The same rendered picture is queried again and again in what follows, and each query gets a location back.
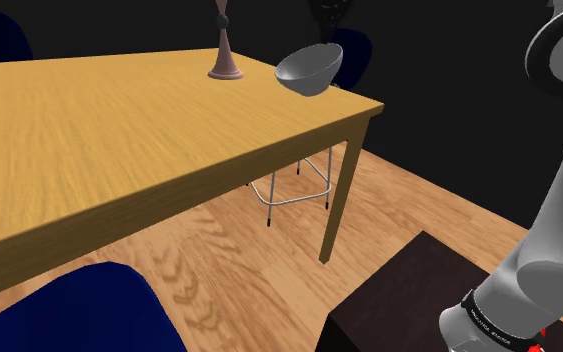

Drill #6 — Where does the blue chair with metal legs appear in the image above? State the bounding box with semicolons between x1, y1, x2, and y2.
247;27;374;228

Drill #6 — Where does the grey bowl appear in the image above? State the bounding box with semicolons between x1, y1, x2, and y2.
274;42;345;98

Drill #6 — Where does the brown turned candlestick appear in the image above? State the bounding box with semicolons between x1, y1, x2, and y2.
207;0;245;81

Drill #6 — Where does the wooden table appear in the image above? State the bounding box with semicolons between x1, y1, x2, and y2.
0;47;386;306

